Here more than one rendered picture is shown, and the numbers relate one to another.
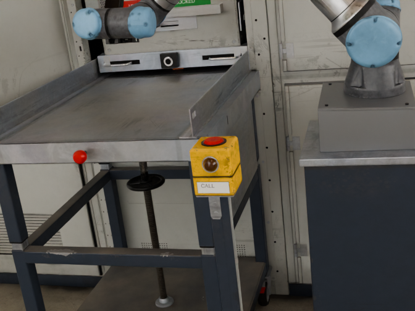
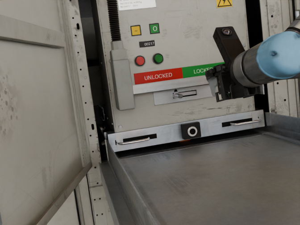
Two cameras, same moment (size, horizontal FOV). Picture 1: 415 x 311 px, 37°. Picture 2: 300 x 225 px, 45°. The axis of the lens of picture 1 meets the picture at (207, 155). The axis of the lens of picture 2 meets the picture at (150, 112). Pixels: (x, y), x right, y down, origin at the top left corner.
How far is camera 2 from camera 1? 138 cm
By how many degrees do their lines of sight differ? 30
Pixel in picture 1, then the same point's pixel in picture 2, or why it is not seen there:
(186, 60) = (206, 128)
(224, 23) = not seen: hidden behind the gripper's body
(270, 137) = not seen: hidden behind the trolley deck
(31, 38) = (56, 113)
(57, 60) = (72, 141)
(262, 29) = (283, 91)
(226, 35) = (242, 101)
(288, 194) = not seen: outside the picture
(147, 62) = (164, 135)
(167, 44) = (184, 115)
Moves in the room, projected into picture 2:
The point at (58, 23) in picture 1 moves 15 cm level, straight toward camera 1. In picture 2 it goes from (69, 99) to (97, 97)
